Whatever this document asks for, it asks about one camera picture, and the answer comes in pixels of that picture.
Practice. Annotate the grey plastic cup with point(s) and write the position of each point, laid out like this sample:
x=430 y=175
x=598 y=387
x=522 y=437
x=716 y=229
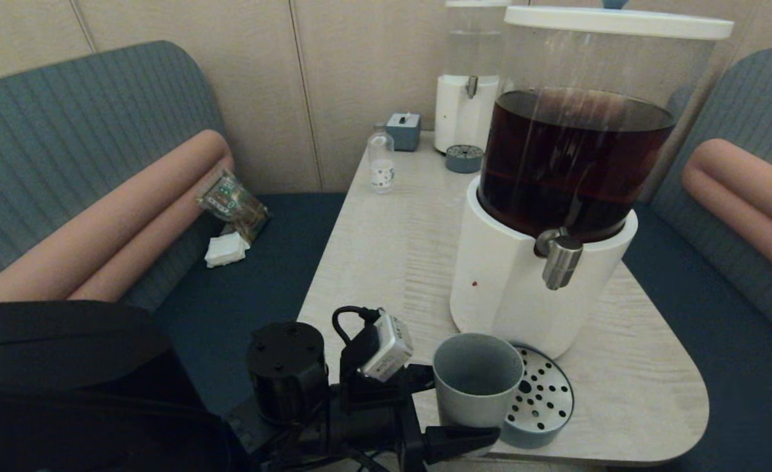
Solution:
x=471 y=400

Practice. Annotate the metal dispenser tap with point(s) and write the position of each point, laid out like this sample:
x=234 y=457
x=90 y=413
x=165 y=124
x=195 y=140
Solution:
x=560 y=261

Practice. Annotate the pink sofa bolster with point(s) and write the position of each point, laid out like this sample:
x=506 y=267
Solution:
x=97 y=242
x=740 y=187

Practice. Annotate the white dispenser lid, blue knob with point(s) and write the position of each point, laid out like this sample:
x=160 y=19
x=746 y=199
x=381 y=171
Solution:
x=615 y=23

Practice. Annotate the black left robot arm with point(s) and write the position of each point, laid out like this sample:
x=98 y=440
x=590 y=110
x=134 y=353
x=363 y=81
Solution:
x=97 y=393

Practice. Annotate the folded white napkin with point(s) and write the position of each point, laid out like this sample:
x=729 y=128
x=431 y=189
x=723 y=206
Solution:
x=227 y=250

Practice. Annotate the small blue-grey box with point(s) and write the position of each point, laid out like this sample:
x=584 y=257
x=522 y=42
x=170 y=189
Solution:
x=404 y=134

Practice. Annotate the blue ribbed sofa bench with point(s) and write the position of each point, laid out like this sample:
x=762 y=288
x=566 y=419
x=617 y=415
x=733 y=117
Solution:
x=753 y=98
x=65 y=131

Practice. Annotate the printed snack packet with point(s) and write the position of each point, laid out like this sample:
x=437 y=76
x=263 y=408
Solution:
x=232 y=202

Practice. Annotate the white dispenser with dark tea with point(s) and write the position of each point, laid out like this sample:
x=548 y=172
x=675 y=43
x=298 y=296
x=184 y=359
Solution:
x=510 y=288

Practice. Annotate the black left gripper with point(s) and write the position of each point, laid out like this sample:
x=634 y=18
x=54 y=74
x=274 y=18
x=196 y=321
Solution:
x=373 y=419

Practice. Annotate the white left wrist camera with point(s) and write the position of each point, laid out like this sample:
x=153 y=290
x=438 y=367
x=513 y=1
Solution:
x=389 y=347

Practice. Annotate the large perforated metal drip tray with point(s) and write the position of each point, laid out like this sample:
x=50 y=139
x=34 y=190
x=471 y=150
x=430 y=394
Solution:
x=546 y=400

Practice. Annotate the small glass bottle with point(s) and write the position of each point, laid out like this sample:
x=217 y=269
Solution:
x=382 y=172

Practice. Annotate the small white water dispenser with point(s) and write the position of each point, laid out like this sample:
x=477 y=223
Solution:
x=461 y=115

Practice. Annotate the small blue-grey drip tray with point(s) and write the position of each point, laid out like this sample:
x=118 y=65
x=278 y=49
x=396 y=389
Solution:
x=464 y=160

